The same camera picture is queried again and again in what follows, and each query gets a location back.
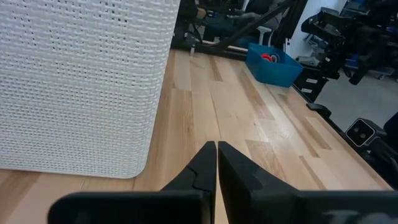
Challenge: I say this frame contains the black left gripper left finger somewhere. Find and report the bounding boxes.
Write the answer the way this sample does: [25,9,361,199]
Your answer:
[47,141,218,224]

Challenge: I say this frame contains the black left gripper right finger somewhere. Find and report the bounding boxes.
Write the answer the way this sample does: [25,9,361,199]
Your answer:
[218,141,398,224]

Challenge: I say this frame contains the blue plastic bin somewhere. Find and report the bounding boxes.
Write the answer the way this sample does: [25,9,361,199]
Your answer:
[244,42,304,88]

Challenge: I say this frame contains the white woven plastic basket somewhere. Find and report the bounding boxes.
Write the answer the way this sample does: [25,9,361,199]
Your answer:
[0,0,181,180]

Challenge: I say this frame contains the black table clamp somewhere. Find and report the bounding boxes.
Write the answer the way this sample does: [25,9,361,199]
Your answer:
[305,103,332,118]

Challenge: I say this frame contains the black drawer unit white labels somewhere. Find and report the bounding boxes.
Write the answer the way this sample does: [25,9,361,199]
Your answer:
[293,65,330,103]

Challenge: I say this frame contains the person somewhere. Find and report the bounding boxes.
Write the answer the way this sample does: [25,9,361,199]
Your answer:
[202,0,280,43]

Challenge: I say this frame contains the black equipment rack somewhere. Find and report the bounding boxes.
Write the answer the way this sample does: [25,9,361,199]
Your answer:
[300,0,398,85]

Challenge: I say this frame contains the black diagonal frame strut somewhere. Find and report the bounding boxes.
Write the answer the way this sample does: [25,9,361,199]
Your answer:
[194,0,299,62]

